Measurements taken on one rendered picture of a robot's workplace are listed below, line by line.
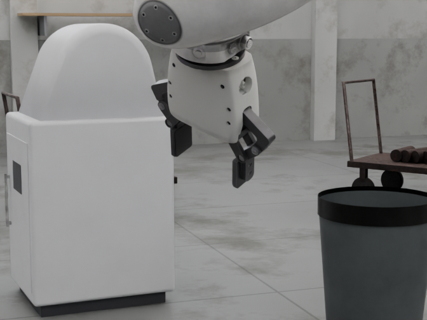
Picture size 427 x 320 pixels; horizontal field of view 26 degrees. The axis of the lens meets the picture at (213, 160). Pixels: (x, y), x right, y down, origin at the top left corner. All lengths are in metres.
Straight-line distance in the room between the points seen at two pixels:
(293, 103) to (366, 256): 7.95
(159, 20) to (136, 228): 3.92
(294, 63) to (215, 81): 10.93
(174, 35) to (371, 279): 3.31
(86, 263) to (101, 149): 0.58
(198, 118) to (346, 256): 3.12
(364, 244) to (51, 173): 1.56
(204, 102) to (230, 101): 0.04
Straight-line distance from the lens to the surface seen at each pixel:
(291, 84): 11.90
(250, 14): 0.83
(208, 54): 0.95
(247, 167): 1.04
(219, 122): 1.01
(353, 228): 4.06
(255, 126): 1.00
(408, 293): 4.19
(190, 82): 1.00
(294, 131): 11.97
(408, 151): 7.77
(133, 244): 4.77
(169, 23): 0.85
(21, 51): 10.83
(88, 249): 4.70
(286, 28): 11.86
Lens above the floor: 1.44
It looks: 8 degrees down
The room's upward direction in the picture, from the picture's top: straight up
